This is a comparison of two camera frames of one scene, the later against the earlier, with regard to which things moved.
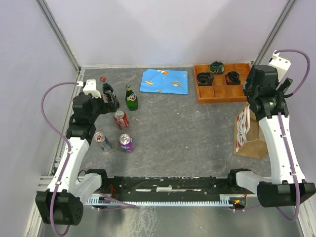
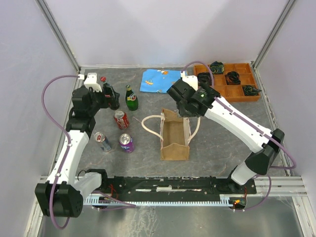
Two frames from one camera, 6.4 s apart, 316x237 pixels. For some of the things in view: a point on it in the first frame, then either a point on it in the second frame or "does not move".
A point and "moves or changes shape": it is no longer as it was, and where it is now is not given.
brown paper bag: [249, 139] moves or changes shape
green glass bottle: [131, 99] does not move
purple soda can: [126, 142] does not move
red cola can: [122, 119] does not move
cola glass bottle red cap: [108, 94] does not move
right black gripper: [283, 88] -> [181, 112]
